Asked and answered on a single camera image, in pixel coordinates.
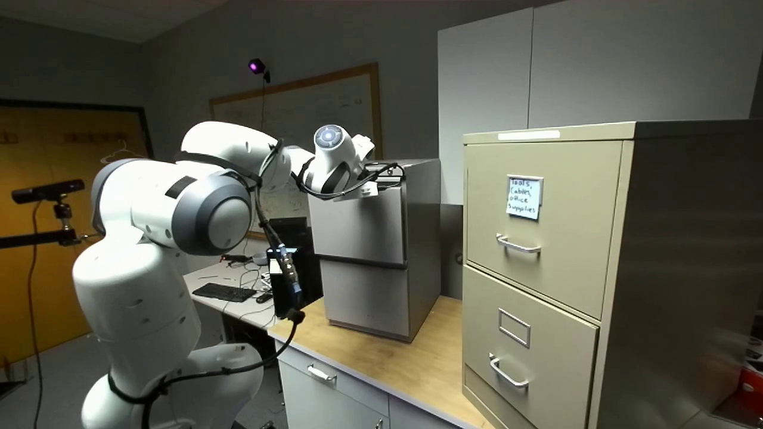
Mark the beige cabinet drawer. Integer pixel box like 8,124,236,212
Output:
465,144,622,318
463,269,597,429

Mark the white cabinet drawer handle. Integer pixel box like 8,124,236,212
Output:
305,364,336,386

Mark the beige cabinet top drawer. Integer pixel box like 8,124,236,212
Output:
465,144,622,318

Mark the black keyboard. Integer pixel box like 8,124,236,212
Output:
190,282,254,304

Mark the beige cabinet bottom drawer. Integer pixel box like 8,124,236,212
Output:
463,269,597,429

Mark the white paper label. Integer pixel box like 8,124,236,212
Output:
504,177,544,221

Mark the black camera on stand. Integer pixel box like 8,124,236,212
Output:
12,180,85,205

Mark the wood-framed whiteboard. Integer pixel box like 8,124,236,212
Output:
209,63,383,155

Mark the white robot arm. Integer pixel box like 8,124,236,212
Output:
70,121,374,429

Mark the white wall cabinet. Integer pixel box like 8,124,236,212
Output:
436,0,763,205

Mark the beige two-drawer file cabinet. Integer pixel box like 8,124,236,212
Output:
463,120,763,429

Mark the purple light camera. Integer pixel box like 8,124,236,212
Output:
248,57,272,83

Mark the grey left file cabinet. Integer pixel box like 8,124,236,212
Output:
314,161,441,341

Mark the grey under-table cabinet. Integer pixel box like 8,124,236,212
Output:
279,349,458,429

